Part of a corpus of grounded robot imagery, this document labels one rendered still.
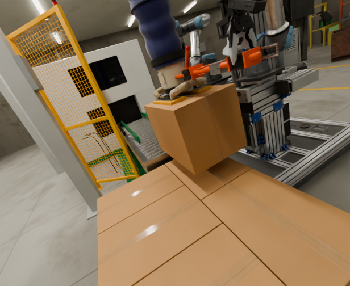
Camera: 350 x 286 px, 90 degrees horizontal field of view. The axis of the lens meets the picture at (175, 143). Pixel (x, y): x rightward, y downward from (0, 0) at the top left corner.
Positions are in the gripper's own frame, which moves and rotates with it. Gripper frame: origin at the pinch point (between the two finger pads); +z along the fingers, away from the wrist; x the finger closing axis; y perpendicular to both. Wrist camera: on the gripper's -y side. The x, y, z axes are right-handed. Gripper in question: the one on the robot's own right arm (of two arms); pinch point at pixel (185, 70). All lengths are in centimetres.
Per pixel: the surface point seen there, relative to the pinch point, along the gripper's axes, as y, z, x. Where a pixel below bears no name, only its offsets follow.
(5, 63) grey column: -71, -54, -128
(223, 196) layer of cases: 72, 65, -38
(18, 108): -286, -29, -202
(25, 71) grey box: -68, -43, -117
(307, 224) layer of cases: 108, 65, -26
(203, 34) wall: -983, -136, 752
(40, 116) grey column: -70, -4, -128
